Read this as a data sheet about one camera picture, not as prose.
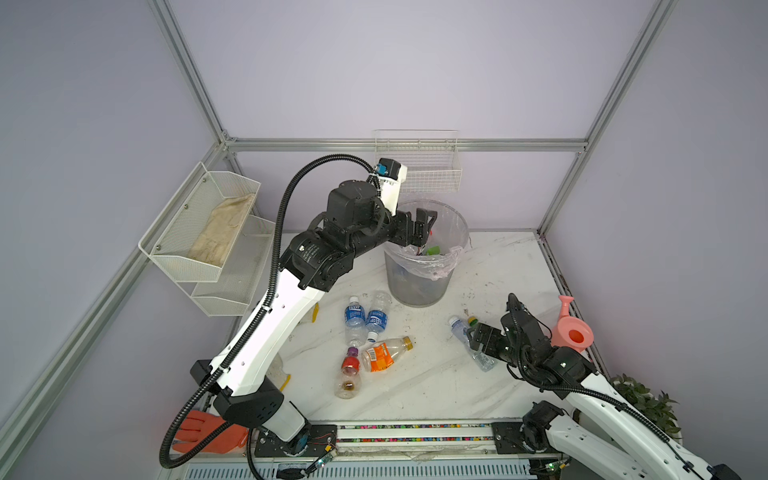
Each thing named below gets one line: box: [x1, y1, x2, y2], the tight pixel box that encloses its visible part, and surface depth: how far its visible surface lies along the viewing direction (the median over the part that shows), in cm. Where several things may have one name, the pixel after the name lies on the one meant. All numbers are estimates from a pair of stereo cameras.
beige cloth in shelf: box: [188, 193, 256, 267], surface depth 80 cm
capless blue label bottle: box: [365, 290, 391, 343], surface depth 92 cm
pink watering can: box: [552, 295, 594, 353], surface depth 82 cm
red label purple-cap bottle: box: [335, 346, 361, 399], surface depth 85 cm
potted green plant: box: [610, 373, 681, 440], surface depth 64 cm
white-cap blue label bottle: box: [344, 295, 367, 347], surface depth 92 cm
